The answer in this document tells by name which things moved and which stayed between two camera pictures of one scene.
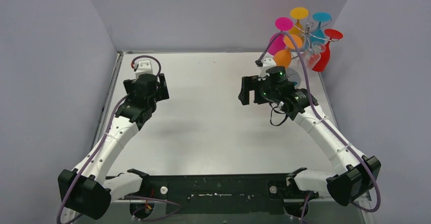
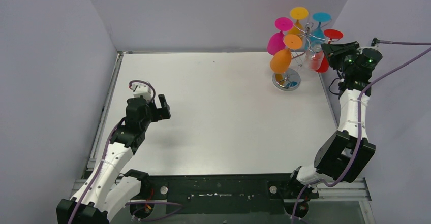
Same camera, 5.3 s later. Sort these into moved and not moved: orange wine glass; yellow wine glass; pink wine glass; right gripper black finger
Moved: right gripper black finger
Not moved: pink wine glass; orange wine glass; yellow wine glass
